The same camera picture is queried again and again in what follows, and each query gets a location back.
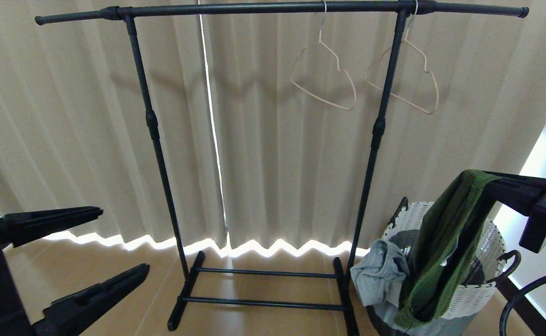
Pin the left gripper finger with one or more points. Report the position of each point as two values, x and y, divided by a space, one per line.
95 298
48 225

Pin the green printed shirt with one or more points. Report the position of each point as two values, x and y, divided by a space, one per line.
441 242

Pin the white laundry basket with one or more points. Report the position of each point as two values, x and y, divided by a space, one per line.
478 289

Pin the black clothes rack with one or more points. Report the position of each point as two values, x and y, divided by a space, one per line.
158 140

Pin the pink clothes hanger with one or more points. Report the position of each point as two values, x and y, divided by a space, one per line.
320 38
437 93

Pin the pale grey garment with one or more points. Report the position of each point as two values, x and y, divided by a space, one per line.
380 275

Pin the beige curtain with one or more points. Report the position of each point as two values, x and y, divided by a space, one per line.
277 140

